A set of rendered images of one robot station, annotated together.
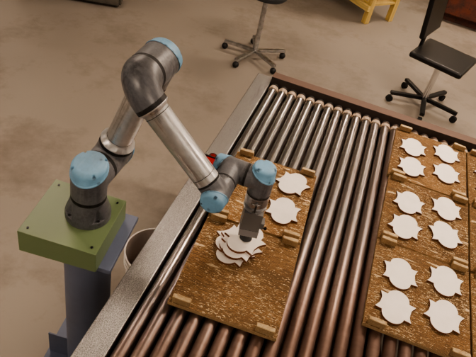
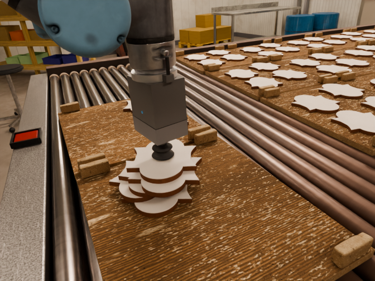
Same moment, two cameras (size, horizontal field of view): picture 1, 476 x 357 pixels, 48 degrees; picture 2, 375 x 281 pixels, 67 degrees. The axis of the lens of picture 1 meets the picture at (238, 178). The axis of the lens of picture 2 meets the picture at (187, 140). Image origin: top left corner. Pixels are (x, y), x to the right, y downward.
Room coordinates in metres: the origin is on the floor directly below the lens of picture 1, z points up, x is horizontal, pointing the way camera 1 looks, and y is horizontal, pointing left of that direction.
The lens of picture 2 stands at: (0.84, 0.13, 1.27)
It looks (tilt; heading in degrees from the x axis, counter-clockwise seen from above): 28 degrees down; 328
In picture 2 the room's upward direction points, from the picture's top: 3 degrees counter-clockwise
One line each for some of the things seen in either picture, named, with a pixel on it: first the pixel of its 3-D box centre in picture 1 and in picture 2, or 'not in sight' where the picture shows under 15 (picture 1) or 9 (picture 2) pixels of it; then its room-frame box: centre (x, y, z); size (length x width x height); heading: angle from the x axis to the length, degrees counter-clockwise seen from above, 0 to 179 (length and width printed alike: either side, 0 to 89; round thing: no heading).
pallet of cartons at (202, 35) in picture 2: not in sight; (206, 30); (6.99, -4.42, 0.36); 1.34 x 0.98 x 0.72; 87
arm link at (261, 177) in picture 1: (261, 179); (144, 0); (1.26, -0.07, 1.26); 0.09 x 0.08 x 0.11; 80
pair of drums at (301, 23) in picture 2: not in sight; (309, 34); (4.45, -5.09, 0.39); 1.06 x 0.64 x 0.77; 87
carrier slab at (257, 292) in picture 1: (239, 272); (196, 209); (1.16, -0.08, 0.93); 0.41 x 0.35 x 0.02; 173
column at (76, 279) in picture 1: (88, 305); not in sight; (1.23, 0.46, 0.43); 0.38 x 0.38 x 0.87; 87
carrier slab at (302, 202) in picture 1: (265, 194); (127, 125); (1.58, -0.12, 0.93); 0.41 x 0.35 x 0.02; 174
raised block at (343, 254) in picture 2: (265, 329); (351, 249); (0.95, -0.19, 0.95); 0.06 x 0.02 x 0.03; 83
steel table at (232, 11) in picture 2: not in sight; (256, 28); (5.55, -4.73, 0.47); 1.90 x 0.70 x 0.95; 87
